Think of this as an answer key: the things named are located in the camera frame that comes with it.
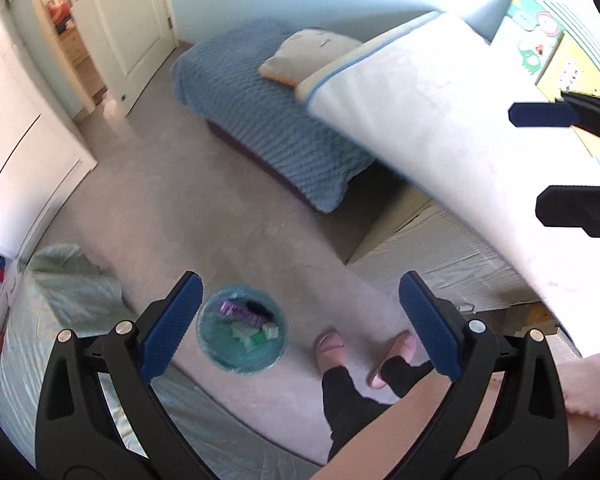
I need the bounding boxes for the white wardrobe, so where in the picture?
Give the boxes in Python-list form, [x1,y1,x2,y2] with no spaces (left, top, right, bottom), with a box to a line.
[0,0,98,261]

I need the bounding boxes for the white door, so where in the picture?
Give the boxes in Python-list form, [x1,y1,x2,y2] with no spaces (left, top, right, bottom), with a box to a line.
[60,0,177,117]

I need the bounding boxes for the person's right leg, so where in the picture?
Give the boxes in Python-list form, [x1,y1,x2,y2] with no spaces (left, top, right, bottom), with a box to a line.
[381,357,437,399]

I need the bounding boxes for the purple patterned small packet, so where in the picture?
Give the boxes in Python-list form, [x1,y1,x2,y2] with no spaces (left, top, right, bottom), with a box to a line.
[219,301,264,329]

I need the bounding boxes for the person's left leg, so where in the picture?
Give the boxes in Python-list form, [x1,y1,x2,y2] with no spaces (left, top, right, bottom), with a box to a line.
[321,365,398,461]

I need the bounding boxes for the pink slipper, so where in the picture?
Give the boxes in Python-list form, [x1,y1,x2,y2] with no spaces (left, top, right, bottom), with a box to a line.
[367,331,417,390]
[314,330,347,376]

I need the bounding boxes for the person's leg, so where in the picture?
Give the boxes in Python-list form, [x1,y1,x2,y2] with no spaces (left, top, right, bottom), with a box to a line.
[381,357,437,399]
[321,365,398,461]

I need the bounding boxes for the green item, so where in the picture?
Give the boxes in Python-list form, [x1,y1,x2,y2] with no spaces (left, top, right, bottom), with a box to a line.
[230,321,281,350]

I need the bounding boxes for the wooden dresser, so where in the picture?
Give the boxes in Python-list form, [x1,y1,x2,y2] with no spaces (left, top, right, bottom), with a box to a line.
[60,25,89,67]

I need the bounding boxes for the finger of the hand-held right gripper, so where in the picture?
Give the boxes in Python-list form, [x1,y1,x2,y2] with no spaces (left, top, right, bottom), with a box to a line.
[536,185,600,250]
[508,91,600,148]

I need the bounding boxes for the plastic wrapped pale green mattress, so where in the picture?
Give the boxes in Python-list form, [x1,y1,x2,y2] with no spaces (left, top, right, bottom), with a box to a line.
[0,243,326,480]

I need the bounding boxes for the grey pillow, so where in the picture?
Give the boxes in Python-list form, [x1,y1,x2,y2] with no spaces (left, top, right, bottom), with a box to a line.
[258,28,363,86]

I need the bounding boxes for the blue quilted bed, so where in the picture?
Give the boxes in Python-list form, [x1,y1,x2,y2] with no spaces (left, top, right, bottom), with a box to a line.
[171,20,381,213]

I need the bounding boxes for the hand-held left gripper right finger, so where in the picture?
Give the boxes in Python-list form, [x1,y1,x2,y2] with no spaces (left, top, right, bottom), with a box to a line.
[380,271,568,480]

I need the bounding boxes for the trash bin with blue liner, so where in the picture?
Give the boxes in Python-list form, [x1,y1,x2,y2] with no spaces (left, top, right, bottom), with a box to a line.
[196,285,287,373]

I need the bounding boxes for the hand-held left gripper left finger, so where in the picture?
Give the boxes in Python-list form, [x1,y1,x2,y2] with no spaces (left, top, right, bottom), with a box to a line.
[34,271,216,480]

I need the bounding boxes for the teal elephant picture book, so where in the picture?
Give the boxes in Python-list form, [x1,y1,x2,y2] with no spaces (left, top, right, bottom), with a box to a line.
[492,0,566,86]

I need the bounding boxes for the yellow picture book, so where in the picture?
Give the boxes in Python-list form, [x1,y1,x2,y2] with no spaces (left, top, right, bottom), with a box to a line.
[535,35,600,161]

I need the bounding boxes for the person's right forearm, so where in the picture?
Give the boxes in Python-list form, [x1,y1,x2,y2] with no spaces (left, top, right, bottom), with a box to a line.
[307,360,513,480]

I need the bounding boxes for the plastic wrapped wooden bed base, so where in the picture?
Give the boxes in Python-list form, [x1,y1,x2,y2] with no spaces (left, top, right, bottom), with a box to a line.
[347,180,581,356]

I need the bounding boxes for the pink fuzzy garment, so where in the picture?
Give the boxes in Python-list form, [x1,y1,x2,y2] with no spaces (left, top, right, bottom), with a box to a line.
[562,353,600,417]

